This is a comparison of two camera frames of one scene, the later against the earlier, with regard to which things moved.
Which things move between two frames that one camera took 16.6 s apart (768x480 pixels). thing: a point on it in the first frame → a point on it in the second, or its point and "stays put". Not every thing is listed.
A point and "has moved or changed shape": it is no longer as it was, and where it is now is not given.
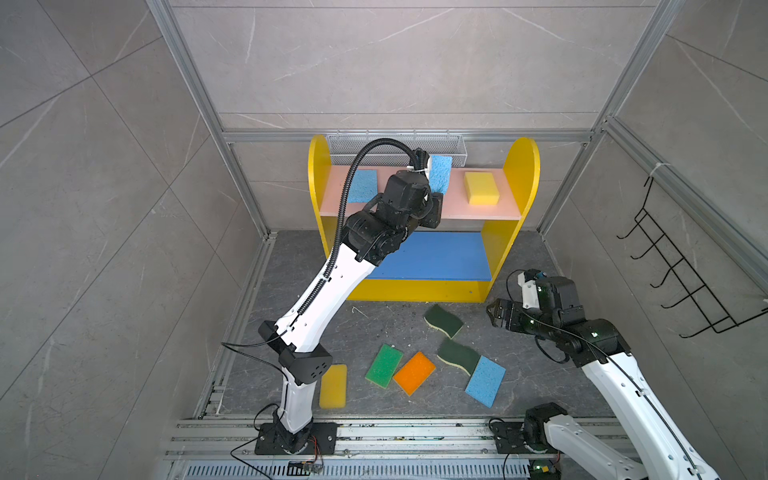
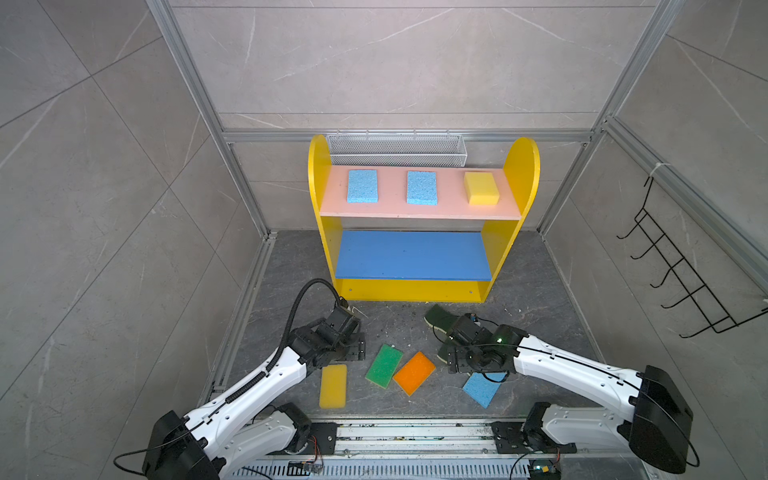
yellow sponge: [481, 188] stays put
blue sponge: [363, 186] stays put
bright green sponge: [384, 366] stays put
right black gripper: [515, 308] → [459, 364]
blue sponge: [440, 173] has moved or changed shape
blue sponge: [486, 381] stays put
